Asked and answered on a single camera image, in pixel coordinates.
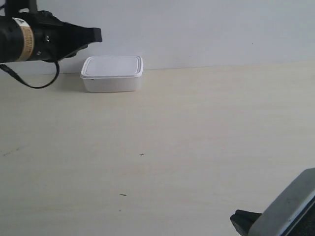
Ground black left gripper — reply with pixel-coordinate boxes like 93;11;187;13
31;10;102;62

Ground white lidded plastic container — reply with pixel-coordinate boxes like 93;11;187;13
80;56;143;93

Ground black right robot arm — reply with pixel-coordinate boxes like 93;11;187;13
230;168;315;236

